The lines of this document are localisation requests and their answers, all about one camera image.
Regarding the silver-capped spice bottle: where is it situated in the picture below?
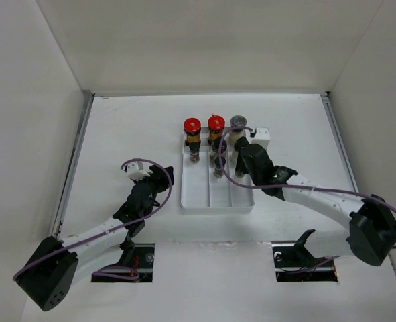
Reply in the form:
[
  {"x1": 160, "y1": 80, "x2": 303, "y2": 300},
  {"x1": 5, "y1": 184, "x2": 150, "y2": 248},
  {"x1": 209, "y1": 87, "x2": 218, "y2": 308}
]
[{"x1": 229, "y1": 115, "x2": 247, "y2": 145}]

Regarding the white compartment organizer tray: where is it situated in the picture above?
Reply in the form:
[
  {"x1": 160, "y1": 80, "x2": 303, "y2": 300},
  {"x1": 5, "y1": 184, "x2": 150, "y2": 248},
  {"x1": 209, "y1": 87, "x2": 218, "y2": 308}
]
[{"x1": 180, "y1": 127, "x2": 255, "y2": 215}]

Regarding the black-capped beige bottle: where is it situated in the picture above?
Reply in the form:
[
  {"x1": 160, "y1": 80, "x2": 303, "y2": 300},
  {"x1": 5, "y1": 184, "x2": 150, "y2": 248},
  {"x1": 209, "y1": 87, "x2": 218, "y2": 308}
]
[
  {"x1": 231, "y1": 136, "x2": 249, "y2": 163},
  {"x1": 210, "y1": 137, "x2": 227, "y2": 162}
]

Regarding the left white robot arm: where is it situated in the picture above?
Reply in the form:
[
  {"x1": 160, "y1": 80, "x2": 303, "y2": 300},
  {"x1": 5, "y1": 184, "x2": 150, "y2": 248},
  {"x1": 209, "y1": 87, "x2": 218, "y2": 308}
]
[{"x1": 13, "y1": 159, "x2": 175, "y2": 311}]

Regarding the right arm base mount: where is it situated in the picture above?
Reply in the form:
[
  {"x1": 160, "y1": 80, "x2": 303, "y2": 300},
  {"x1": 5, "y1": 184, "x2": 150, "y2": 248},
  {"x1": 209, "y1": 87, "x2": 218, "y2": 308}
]
[{"x1": 272, "y1": 229, "x2": 338, "y2": 282}]

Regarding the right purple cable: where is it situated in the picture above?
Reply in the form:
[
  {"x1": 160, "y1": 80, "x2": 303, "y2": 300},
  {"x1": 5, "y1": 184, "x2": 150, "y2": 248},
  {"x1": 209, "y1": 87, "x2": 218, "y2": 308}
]
[{"x1": 218, "y1": 126, "x2": 396, "y2": 249}]

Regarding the small black-capped spice jar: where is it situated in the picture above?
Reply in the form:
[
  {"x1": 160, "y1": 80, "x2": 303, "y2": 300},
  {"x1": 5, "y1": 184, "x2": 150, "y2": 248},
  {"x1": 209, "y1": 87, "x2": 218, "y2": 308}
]
[{"x1": 189, "y1": 142, "x2": 200, "y2": 164}]

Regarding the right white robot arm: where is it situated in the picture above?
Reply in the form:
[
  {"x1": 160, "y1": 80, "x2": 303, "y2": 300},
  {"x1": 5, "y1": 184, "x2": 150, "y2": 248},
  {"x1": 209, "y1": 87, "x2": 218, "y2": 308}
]
[{"x1": 235, "y1": 144, "x2": 396, "y2": 266}]

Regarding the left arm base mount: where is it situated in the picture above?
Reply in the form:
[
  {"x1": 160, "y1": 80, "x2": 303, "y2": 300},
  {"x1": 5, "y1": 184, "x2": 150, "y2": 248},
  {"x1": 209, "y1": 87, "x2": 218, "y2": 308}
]
[{"x1": 91, "y1": 244, "x2": 155, "y2": 283}]

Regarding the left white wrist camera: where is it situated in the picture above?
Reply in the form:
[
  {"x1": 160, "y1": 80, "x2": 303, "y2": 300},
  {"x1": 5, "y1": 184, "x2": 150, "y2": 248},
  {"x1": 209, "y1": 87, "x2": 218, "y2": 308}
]
[{"x1": 121, "y1": 161, "x2": 150, "y2": 181}]

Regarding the red-capped amber sauce jar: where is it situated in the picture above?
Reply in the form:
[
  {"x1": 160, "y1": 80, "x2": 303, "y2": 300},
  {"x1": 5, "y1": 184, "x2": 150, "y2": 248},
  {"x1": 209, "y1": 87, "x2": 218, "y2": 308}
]
[{"x1": 184, "y1": 117, "x2": 202, "y2": 146}]

